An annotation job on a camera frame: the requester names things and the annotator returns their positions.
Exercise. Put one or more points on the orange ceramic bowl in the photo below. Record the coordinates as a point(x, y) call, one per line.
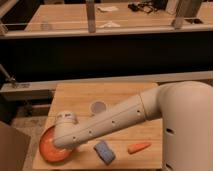
point(47, 149)

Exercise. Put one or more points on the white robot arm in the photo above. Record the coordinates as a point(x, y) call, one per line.
point(185, 109)

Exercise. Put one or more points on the white paper cup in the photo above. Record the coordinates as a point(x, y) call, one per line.
point(97, 107)

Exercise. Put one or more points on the crumpled white tissue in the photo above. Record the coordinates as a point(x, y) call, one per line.
point(110, 24)

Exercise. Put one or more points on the orange carrot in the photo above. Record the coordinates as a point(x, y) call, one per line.
point(134, 148)

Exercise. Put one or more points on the blue sponge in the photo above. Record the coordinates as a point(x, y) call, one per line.
point(104, 152)

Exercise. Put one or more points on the white paper sheet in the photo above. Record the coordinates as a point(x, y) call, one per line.
point(107, 9)

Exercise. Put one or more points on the clear water bottle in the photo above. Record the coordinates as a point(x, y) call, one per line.
point(44, 25)

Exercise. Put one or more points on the brown cardboard box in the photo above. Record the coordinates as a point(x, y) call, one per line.
point(13, 148)

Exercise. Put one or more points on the grey metal post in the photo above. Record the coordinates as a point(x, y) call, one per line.
point(90, 9)
point(187, 11)

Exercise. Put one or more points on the metal clamp bracket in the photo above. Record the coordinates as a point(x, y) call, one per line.
point(12, 80)

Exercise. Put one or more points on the grey metal post right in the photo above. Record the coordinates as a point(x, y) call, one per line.
point(187, 11)

